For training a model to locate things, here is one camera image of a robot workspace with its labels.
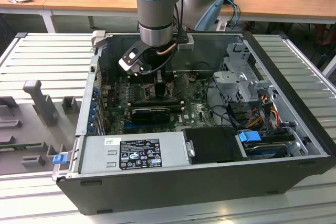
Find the seated person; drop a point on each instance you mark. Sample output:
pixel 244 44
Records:
pixel 326 33

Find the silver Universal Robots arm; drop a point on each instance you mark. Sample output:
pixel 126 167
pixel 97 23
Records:
pixel 155 11

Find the white power strip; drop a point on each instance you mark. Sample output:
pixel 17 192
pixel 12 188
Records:
pixel 221 26

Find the blue plastic latch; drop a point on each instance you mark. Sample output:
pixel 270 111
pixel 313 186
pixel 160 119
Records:
pixel 59 159

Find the green motherboard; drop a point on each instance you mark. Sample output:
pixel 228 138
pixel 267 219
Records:
pixel 194 111

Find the CPU socket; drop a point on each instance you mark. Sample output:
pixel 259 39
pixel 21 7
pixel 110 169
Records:
pixel 169 98

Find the wooden desk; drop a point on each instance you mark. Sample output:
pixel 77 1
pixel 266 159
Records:
pixel 23 5
pixel 262 3

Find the black open PC case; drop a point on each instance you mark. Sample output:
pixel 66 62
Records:
pixel 157 195

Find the grey metal drive cage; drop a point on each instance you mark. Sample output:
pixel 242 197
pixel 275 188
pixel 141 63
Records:
pixel 231 77

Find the hard disk in blue carrier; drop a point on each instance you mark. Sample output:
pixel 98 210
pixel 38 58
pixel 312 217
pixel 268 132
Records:
pixel 249 137

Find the coin cell battery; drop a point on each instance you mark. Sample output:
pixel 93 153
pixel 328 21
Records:
pixel 193 77

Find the black plastic shroud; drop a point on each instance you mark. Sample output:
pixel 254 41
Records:
pixel 210 145

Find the grey parts rack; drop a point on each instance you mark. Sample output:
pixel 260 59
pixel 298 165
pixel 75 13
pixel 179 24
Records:
pixel 26 129

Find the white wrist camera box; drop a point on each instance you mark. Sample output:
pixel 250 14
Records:
pixel 126 62

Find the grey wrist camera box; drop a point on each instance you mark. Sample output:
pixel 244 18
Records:
pixel 186 45

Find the grey power supply unit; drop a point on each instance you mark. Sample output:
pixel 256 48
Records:
pixel 97 155

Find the black graphics card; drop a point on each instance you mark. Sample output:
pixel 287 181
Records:
pixel 149 115

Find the black RAM stick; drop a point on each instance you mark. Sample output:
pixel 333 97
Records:
pixel 155 103

